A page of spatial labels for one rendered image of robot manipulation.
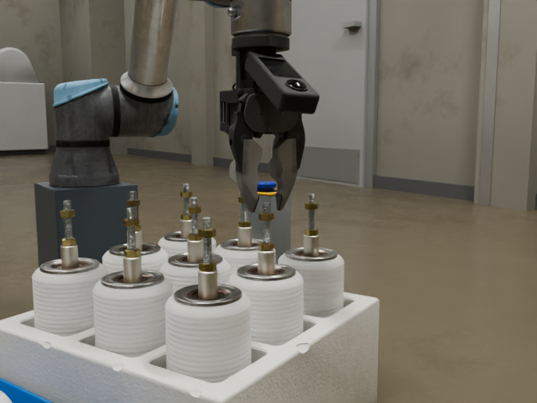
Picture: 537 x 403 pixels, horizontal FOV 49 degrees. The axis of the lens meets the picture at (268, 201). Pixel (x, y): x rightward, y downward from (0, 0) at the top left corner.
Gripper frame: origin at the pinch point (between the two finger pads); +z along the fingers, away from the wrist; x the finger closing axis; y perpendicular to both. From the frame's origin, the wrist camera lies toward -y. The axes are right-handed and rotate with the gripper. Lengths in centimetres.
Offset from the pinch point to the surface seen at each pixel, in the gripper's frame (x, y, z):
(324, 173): -188, 285, 28
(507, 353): -57, 11, 34
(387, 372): -30.8, 14.1, 34.4
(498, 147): -204, 147, 4
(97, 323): 20.7, 3.7, 13.7
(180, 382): 15.2, -10.1, 16.4
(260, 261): 1.0, 0.2, 7.7
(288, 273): -1.9, -1.9, 9.1
